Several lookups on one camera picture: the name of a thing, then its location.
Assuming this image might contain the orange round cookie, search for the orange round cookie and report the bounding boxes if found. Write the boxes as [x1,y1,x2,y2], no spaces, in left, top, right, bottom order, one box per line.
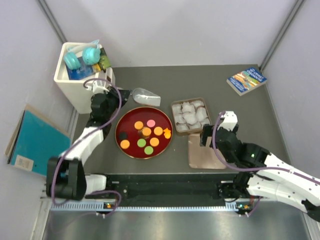
[120,139,130,150]
[149,137,160,147]
[153,126,163,136]
[134,121,144,131]
[142,127,152,137]

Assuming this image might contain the colourful paperback book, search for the colourful paperback book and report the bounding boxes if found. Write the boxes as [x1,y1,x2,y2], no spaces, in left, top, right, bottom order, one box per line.
[226,67,267,96]

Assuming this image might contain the teal headphones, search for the teal headphones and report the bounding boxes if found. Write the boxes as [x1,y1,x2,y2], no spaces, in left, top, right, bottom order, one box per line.
[63,40,101,70]

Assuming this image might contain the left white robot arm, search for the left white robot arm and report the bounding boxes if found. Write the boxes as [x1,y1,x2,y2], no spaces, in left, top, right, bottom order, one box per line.
[45,77,131,205]

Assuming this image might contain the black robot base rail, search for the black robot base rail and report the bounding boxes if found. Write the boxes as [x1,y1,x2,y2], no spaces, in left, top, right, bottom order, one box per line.
[84,172,253,203]

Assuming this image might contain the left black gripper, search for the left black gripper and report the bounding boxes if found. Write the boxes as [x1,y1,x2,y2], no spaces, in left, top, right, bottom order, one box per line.
[103,86,132,120]

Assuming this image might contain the pink round cookie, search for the pink round cookie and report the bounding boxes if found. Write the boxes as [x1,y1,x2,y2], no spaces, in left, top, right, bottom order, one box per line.
[146,119,156,128]

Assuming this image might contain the round red lacquer tray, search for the round red lacquer tray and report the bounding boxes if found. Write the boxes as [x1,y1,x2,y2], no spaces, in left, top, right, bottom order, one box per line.
[115,106,173,160]

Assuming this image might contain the green card in box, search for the green card in box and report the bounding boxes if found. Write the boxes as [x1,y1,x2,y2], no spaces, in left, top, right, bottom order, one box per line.
[92,47,112,73]

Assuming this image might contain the black sandwich cookie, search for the black sandwich cookie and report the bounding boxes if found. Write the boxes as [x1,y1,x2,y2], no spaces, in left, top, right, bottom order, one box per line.
[118,132,128,141]

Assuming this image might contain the square gold cookie tin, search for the square gold cookie tin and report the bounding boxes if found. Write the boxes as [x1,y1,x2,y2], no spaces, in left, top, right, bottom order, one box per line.
[171,97,212,135]

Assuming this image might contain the white storage drawer box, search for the white storage drawer box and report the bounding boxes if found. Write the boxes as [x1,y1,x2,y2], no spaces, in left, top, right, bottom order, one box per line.
[53,42,116,114]

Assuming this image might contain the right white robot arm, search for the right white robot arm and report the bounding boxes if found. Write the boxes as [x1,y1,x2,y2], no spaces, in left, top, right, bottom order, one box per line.
[200,111,320,222]

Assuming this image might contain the gold tin lid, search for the gold tin lid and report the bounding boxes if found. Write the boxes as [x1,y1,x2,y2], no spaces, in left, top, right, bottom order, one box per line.
[188,133,227,170]

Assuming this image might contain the green round cookie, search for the green round cookie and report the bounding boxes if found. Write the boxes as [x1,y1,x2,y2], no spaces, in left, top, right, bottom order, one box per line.
[144,146,154,156]
[137,138,147,148]

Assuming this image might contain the teal folder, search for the teal folder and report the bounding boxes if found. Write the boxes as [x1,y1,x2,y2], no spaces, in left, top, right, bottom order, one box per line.
[5,104,71,176]

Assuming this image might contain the orange fish-shaped cookie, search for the orange fish-shaped cookie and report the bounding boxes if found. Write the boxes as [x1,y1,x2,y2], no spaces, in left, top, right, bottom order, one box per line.
[163,128,172,139]

